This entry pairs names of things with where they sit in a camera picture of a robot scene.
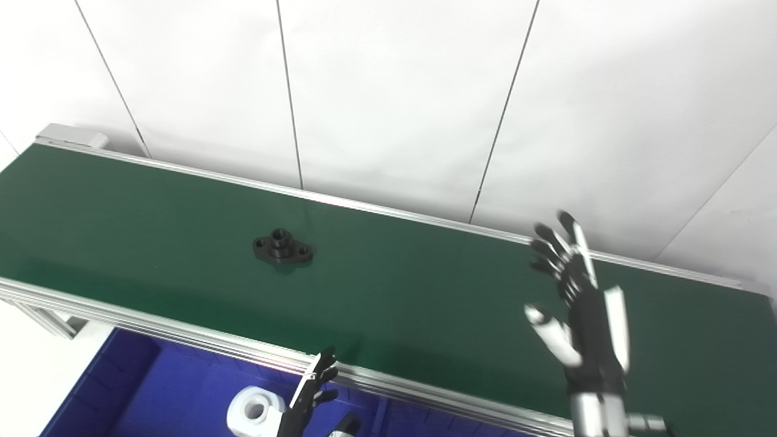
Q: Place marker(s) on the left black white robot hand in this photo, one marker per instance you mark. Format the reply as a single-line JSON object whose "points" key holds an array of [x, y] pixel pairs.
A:
{"points": [[303, 416]]}

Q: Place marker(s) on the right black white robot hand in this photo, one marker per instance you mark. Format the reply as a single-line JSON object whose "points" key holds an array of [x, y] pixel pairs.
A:
{"points": [[592, 340]]}

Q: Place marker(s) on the black flange metal part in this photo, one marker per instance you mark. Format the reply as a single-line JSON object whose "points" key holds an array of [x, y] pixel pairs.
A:
{"points": [[283, 247]]}

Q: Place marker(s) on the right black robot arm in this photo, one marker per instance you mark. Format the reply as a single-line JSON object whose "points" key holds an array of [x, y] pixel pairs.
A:
{"points": [[598, 416]]}

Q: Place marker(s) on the white cylindrical part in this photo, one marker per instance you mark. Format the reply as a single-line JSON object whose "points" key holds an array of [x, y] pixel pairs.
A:
{"points": [[246, 416]]}

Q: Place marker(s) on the green conveyor belt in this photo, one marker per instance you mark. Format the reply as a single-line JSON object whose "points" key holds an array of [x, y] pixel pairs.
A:
{"points": [[182, 332], [425, 273]]}

